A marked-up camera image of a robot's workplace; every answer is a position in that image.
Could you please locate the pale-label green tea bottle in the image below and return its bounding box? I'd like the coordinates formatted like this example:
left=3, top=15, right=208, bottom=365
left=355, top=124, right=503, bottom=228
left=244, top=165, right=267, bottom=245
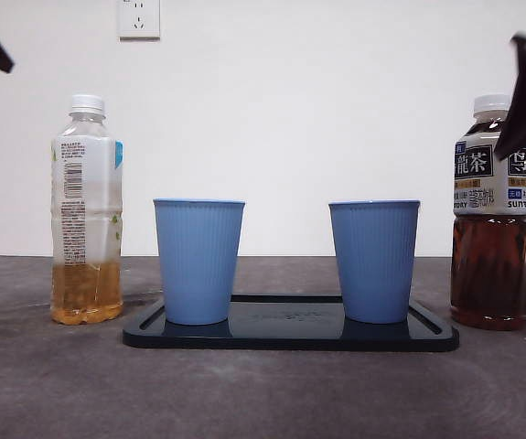
left=49, top=94, right=125, bottom=327

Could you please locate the blue ribbed plastic cup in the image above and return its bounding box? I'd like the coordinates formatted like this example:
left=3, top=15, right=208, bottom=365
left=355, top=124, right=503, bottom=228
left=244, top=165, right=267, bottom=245
left=152, top=198, right=247, bottom=327
left=328, top=198, right=422, bottom=326

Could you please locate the dark oolong tea bottle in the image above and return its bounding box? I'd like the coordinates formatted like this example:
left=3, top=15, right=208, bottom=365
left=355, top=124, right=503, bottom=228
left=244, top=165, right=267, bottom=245
left=449, top=93, right=526, bottom=332

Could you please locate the dark teal tray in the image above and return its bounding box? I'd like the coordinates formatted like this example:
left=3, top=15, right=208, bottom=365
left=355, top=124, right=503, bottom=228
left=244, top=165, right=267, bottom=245
left=122, top=294, right=461, bottom=353

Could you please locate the white wall socket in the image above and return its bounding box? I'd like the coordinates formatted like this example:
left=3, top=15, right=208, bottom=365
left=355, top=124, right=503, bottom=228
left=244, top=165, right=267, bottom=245
left=116, top=0, right=162, bottom=43

